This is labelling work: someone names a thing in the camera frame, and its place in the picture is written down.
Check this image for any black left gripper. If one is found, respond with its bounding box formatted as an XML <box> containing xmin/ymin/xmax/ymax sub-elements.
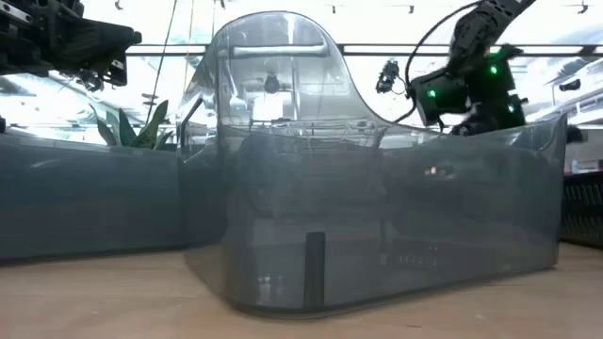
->
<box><xmin>0</xmin><ymin>0</ymin><xmax>143</xmax><ymax>89</ymax></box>

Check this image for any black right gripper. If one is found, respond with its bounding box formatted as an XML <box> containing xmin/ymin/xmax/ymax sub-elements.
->
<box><xmin>450</xmin><ymin>92</ymin><xmax>529</xmax><ymax>138</ymax></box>

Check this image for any black plastic basket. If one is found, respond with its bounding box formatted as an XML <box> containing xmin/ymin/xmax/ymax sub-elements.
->
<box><xmin>560</xmin><ymin>170</ymin><xmax>603</xmax><ymax>250</ymax></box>

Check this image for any smoky grey plastic basket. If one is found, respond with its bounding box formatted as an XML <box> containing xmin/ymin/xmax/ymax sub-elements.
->
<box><xmin>0</xmin><ymin>133</ymin><xmax>186</xmax><ymax>266</ymax></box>
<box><xmin>176</xmin><ymin>9</ymin><xmax>568</xmax><ymax>318</ymax></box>

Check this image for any green potted plant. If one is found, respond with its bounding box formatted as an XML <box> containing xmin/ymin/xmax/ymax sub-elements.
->
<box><xmin>89</xmin><ymin>99</ymin><xmax>178</xmax><ymax>153</ymax></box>

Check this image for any black ceiling track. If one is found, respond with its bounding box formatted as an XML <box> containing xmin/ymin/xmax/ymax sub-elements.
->
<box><xmin>125</xmin><ymin>43</ymin><xmax>603</xmax><ymax>58</ymax></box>

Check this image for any thin black hanging cable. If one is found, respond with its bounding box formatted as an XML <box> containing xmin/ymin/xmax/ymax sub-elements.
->
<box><xmin>144</xmin><ymin>0</ymin><xmax>179</xmax><ymax>124</ymax></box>

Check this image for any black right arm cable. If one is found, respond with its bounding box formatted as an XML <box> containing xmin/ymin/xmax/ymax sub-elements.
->
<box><xmin>394</xmin><ymin>0</ymin><xmax>482</xmax><ymax>125</ymax></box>

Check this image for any black hanging camera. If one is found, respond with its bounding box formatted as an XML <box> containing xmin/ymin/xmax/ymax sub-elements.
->
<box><xmin>375</xmin><ymin>59</ymin><xmax>408</xmax><ymax>96</ymax></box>

